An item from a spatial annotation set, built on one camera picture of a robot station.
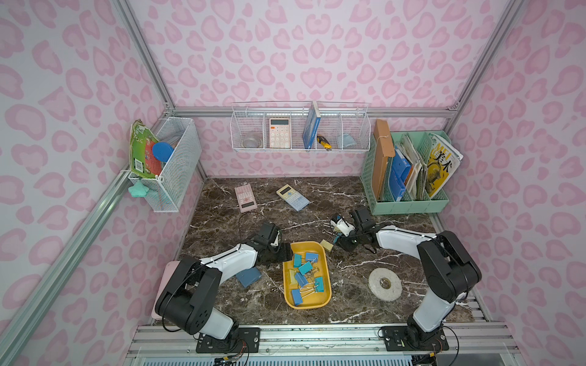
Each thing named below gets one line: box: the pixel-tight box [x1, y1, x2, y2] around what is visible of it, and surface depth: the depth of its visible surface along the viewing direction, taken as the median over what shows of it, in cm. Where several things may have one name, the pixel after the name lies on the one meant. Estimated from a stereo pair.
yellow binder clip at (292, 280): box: [288, 269, 299, 286], surface depth 86 cm
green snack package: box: [129, 118, 162, 179], surface depth 72 cm
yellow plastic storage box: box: [282, 241, 332, 310], surface depth 86 cm
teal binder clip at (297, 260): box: [293, 253, 303, 268], surface depth 92 cm
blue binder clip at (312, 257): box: [305, 252, 319, 264], surface depth 92 cm
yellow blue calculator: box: [276, 183, 310, 212], surface depth 112 cm
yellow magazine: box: [426, 132, 461, 200], surface depth 100 cm
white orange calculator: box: [269, 117, 291, 149], surface depth 96 cm
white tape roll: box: [368, 267, 403, 302], surface depth 86 cm
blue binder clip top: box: [291, 288, 303, 306], surface depth 83 cm
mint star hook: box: [128, 179, 149, 198], surface depth 64 cm
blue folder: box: [389, 147, 412, 203], surface depth 99 cm
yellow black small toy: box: [316, 135, 333, 151], surface depth 94 cm
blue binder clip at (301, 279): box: [294, 272, 309, 287], surface depth 85 cm
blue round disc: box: [151, 141, 174, 163], surface depth 77 cm
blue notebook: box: [235, 266, 263, 288], surface depth 88 cm
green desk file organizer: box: [359, 130, 451, 216], surface depth 103 cm
